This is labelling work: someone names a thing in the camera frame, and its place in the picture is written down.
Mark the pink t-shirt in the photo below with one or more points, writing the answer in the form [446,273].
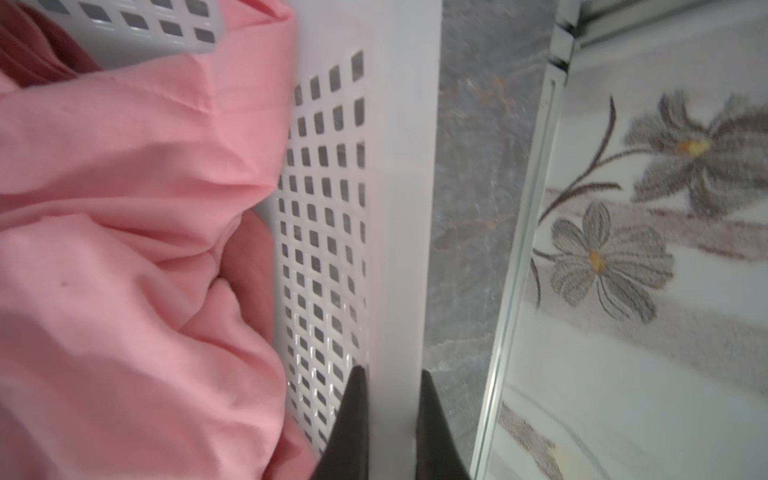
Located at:
[136,279]

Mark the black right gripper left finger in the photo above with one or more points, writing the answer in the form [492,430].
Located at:
[347,453]

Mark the white plastic laundry basket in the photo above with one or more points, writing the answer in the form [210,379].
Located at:
[349,218]

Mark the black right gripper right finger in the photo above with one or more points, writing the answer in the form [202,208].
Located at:
[437,457]

